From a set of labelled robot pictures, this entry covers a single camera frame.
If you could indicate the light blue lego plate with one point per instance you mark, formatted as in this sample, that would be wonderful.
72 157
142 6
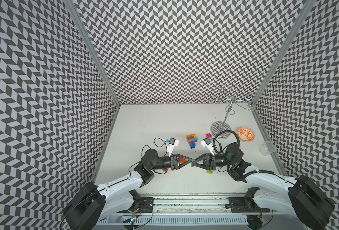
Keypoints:
193 140

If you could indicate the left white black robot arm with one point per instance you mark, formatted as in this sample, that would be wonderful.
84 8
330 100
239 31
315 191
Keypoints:
93 203

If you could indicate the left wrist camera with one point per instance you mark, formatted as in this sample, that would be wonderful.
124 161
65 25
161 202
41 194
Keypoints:
171 144

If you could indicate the aluminium front rail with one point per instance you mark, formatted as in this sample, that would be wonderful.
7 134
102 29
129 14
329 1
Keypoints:
200 204

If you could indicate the clear glass cup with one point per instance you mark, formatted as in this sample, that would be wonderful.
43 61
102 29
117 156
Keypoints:
267 148

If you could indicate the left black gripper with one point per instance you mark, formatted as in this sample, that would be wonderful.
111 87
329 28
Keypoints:
177 165

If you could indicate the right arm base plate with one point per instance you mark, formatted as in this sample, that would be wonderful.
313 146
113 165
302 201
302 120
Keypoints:
244 205

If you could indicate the orange patterned small plate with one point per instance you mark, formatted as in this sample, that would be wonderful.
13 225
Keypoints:
245 134

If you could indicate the silver metal jewelry stand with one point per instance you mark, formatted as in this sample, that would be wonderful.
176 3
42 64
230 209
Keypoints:
232 96

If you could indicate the white ribbed cable duct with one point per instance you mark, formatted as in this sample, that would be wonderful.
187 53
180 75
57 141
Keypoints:
176 220

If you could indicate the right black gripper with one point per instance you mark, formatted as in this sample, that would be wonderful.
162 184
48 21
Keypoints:
209 162

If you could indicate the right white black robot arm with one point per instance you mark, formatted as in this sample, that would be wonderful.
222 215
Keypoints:
299 197

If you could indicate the orange long lego brick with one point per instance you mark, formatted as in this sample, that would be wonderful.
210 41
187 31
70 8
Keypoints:
183 161

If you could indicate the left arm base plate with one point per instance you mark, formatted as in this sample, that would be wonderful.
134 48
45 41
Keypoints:
143 205

